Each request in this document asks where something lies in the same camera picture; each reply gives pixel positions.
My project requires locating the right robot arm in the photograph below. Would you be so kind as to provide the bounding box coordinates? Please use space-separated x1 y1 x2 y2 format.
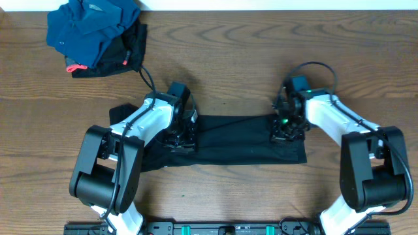
273 86 414 234

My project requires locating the black folded garment red trim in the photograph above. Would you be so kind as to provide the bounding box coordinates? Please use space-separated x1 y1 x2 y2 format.
65 20 148 78

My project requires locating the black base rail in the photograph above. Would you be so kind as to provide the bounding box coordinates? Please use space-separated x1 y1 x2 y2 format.
63 221 392 235

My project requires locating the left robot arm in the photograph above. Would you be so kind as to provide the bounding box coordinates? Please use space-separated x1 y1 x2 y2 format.
69 89 197 234

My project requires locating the blue polo shirt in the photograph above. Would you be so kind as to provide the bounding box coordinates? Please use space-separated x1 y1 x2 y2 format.
46 0 140 68

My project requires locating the black t-shirt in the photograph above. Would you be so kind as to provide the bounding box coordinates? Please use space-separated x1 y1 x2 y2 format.
109 104 307 172

